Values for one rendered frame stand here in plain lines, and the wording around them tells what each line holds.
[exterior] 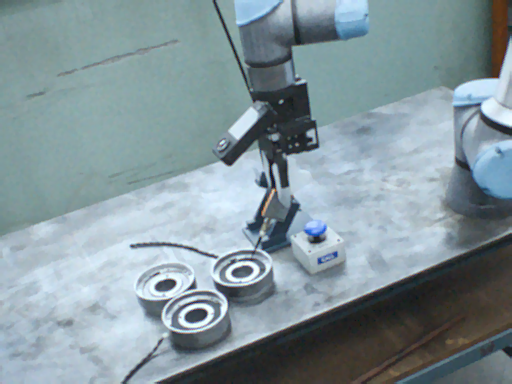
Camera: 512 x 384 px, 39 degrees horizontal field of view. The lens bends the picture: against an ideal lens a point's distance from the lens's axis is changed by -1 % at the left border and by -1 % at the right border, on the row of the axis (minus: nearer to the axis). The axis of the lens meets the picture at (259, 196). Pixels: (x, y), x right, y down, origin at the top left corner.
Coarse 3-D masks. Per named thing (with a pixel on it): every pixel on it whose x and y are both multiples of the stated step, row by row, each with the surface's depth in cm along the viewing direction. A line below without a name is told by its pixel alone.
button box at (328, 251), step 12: (300, 240) 126; (312, 240) 125; (324, 240) 125; (336, 240) 124; (300, 252) 125; (312, 252) 122; (324, 252) 123; (336, 252) 124; (312, 264) 123; (324, 264) 124; (336, 264) 125
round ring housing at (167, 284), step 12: (156, 264) 127; (168, 264) 127; (180, 264) 126; (144, 276) 126; (168, 276) 125; (192, 276) 123; (156, 288) 124; (168, 288) 126; (180, 288) 122; (192, 288) 121; (144, 300) 119; (156, 300) 118; (168, 300) 118; (156, 312) 121
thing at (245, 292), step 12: (228, 252) 127; (240, 252) 127; (252, 252) 127; (264, 252) 125; (216, 264) 125; (240, 264) 125; (252, 264) 125; (216, 276) 123; (228, 276) 123; (240, 276) 126; (252, 276) 122; (264, 276) 119; (216, 288) 122; (228, 288) 119; (240, 288) 118; (252, 288) 119; (264, 288) 120; (240, 300) 121
